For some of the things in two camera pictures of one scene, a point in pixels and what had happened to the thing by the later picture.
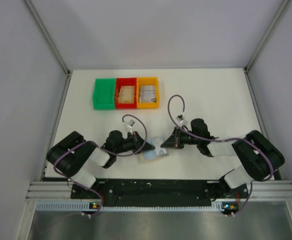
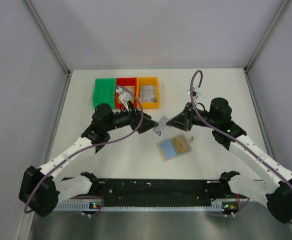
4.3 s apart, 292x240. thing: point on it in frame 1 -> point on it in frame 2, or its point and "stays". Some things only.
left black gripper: [137, 140] -> [135, 120]
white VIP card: [157, 142] -> [162, 127]
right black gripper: [177, 137] -> [188, 120]
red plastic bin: [126, 93] stays
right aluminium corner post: [254, 56] stays
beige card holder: [142, 159] -> [172, 147]
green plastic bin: [103, 95] stays
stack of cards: [148, 94] stays
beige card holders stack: [126, 95] stays
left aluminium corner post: [51, 45] stays
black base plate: [162, 193] stays
